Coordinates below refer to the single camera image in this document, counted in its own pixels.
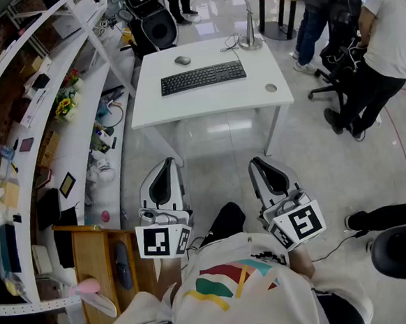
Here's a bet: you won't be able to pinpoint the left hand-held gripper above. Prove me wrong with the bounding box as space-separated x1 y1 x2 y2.
130 155 198 261

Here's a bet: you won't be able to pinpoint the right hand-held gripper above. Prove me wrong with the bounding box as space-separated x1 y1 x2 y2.
247 151 329 254

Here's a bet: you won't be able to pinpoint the person's left forearm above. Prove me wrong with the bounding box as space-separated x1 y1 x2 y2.
153 255 185 302

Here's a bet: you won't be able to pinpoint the person's right forearm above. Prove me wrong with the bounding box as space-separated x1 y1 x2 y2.
288 245 317 284

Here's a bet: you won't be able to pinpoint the person's black trouser leg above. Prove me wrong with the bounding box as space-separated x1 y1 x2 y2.
195 200 248 248

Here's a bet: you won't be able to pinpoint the grey slipper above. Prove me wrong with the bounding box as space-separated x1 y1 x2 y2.
112 240 135 292

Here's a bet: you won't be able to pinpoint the black framed gold picture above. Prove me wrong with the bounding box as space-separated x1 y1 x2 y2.
57 171 78 200

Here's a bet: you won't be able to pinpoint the white desk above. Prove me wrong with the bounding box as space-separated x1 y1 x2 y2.
125 31 300 171

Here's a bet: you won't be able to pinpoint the wooden rack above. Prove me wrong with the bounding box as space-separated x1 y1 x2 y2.
51 217 161 324

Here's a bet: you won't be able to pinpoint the black bag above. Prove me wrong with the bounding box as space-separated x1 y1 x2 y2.
34 187 64 231

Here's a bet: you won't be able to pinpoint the open wooden box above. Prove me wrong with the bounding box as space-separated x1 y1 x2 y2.
34 128 64 169

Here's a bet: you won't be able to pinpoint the black computer keyboard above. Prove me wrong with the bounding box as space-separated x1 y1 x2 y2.
159 59 248 98

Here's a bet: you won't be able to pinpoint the pink handheld fan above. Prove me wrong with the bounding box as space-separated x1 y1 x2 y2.
68 276 103 298

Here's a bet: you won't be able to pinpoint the sunflower bouquet in pot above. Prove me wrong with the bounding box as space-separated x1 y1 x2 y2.
54 95 82 123

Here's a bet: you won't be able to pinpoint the person's white printed t-shirt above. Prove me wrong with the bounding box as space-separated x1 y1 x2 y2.
96 222 375 324

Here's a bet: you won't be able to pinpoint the teal flowers in pot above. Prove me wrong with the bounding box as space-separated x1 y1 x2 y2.
55 86 80 104

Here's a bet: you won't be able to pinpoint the silver metal desk lamp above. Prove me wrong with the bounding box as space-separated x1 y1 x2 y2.
221 0 265 53

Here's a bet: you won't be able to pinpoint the red flowers in white pot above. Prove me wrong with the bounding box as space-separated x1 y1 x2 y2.
63 68 84 93

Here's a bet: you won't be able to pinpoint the white curved shelf unit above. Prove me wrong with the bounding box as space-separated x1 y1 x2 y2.
0 0 157 324

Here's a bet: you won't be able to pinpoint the black open hard-shell backpack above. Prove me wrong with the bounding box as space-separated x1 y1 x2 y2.
121 0 181 62

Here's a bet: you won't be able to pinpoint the small black box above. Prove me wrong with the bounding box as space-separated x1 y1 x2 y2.
30 72 52 91

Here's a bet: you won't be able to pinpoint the black mesh office chair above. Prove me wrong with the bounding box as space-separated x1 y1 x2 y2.
300 0 374 114

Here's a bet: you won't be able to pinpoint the black hoop cable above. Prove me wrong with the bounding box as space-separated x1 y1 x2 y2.
97 100 126 130

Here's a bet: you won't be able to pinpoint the black floor cable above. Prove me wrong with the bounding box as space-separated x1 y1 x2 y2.
309 230 373 264

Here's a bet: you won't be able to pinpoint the thin black lamp cable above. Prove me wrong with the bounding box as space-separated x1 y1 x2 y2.
218 32 243 65

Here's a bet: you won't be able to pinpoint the black shoulder strap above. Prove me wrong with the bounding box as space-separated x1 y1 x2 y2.
313 284 366 324

